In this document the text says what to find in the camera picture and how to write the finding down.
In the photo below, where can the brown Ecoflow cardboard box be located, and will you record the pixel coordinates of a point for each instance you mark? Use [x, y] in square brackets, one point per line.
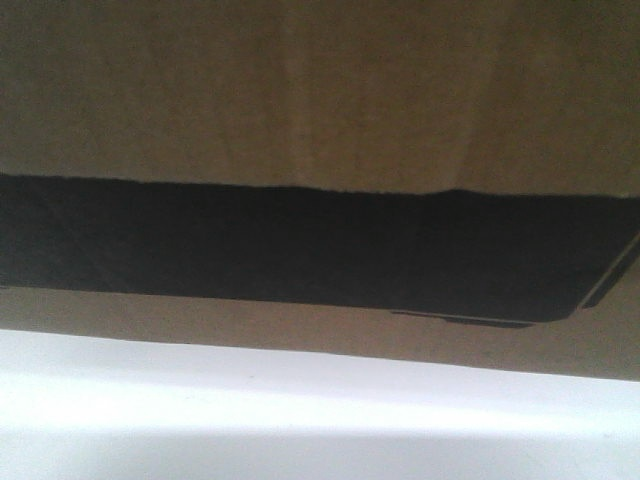
[440, 181]

